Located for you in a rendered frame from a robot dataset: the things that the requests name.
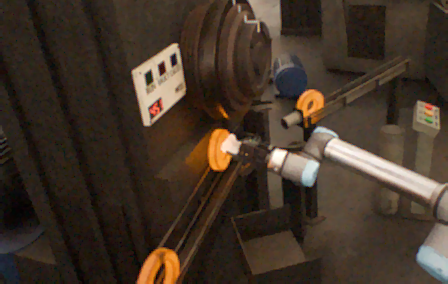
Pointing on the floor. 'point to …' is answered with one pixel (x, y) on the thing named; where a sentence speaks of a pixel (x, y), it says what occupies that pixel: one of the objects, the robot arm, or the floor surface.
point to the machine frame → (107, 127)
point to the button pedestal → (422, 158)
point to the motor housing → (291, 194)
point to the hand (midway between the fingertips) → (219, 145)
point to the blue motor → (289, 76)
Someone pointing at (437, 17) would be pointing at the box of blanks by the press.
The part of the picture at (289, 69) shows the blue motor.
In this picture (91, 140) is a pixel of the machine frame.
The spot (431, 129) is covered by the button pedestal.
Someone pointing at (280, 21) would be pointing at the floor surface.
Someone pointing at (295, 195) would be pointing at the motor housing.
